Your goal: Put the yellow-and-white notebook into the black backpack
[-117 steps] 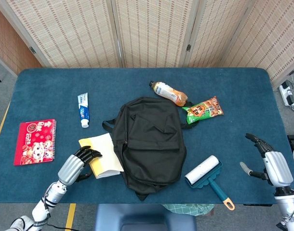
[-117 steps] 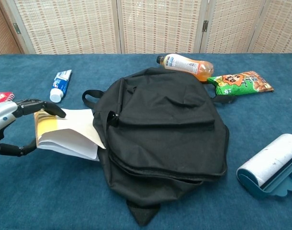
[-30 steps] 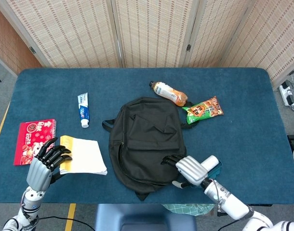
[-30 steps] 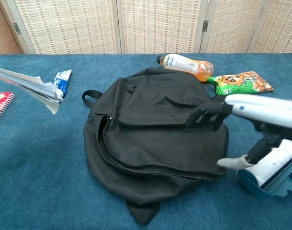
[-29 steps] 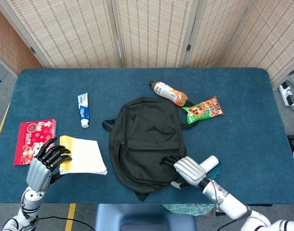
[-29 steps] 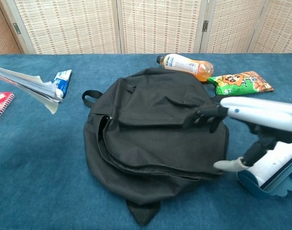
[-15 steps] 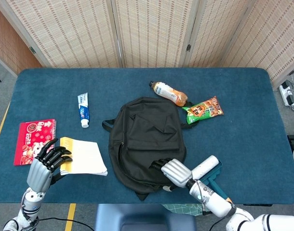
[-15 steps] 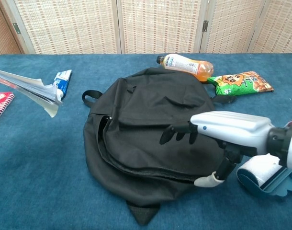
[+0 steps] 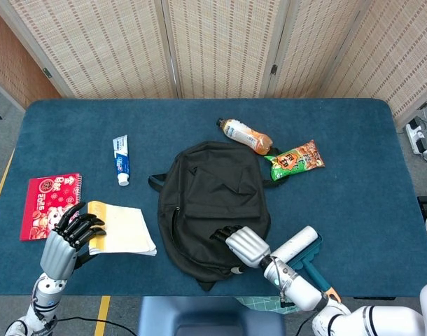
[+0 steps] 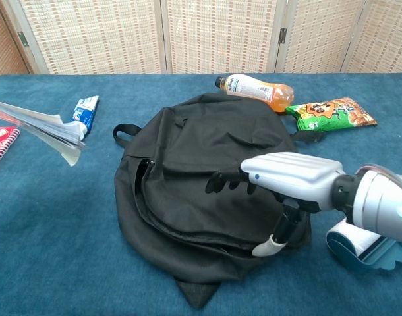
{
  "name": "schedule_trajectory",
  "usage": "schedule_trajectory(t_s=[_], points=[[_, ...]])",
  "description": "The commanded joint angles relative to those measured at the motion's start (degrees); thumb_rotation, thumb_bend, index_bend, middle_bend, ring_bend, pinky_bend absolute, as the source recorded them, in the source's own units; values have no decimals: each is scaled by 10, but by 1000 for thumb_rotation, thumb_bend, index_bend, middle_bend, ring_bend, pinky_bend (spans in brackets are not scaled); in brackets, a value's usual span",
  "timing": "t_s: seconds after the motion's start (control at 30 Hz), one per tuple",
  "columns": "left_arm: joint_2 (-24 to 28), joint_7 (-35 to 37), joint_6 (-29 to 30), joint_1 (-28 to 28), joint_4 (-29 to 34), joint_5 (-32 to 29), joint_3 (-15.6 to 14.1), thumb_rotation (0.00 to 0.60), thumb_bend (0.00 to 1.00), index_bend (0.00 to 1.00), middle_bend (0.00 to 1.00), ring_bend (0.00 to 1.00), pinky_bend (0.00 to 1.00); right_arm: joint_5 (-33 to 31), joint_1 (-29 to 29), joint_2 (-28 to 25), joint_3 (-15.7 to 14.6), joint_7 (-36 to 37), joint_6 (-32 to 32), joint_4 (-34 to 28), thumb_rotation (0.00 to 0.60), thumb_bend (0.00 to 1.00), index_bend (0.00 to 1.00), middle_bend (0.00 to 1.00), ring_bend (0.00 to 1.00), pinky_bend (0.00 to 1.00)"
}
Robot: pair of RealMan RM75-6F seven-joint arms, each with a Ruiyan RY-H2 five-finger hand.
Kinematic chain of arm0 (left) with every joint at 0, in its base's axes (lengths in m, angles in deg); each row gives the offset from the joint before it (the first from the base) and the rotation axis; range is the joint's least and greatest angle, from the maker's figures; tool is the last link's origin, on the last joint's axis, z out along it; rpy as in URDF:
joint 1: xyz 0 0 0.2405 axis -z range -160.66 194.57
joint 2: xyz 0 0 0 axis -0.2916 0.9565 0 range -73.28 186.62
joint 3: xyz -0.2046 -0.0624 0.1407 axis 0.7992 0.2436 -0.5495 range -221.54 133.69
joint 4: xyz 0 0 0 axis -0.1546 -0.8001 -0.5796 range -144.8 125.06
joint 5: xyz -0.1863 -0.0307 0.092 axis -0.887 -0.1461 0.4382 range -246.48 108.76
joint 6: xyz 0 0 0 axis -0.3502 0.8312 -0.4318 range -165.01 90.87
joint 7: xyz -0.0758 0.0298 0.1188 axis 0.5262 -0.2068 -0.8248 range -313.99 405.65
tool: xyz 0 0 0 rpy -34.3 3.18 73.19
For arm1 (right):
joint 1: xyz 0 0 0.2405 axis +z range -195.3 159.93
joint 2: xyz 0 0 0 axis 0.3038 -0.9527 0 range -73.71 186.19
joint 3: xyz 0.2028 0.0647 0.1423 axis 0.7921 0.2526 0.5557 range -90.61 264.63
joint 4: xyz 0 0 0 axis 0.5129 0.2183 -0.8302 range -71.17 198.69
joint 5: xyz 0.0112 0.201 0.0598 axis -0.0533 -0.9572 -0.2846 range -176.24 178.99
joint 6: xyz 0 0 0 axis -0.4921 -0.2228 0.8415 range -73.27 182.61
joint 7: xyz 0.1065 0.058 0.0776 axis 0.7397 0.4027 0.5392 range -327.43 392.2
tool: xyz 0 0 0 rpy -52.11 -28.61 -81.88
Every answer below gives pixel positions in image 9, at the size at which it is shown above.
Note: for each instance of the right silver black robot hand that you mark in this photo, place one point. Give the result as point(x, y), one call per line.
point(246, 245)

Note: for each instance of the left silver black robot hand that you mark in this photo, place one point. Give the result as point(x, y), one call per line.
point(57, 250)

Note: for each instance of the black fabric backpack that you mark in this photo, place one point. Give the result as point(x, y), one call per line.
point(213, 196)

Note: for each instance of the white book with yellow spine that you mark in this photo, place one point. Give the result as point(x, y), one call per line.
point(126, 229)

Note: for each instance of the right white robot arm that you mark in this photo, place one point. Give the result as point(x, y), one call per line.
point(304, 292)

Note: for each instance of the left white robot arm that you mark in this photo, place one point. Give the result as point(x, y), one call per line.
point(45, 294)

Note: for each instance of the red spiral calendar notebook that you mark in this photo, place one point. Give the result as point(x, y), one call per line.
point(42, 203)

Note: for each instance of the teal lint roller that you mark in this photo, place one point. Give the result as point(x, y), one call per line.
point(301, 243)

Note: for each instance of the green grid mat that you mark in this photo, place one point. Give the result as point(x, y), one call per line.
point(259, 304)

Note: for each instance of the dark blue seat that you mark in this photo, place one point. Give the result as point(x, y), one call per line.
point(210, 318)

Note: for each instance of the green orange snack bag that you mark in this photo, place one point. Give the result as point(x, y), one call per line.
point(297, 161)

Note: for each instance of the orange drink plastic bottle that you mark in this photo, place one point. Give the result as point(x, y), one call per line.
point(245, 136)

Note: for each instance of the white blue toothpaste tube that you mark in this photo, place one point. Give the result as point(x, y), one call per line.
point(121, 161)

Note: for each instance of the metal screen hinge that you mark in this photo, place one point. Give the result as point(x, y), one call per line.
point(47, 73)
point(274, 69)

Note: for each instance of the woven folding screen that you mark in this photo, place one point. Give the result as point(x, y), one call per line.
point(227, 45)

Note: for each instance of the white power strip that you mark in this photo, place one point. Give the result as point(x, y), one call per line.
point(416, 136)

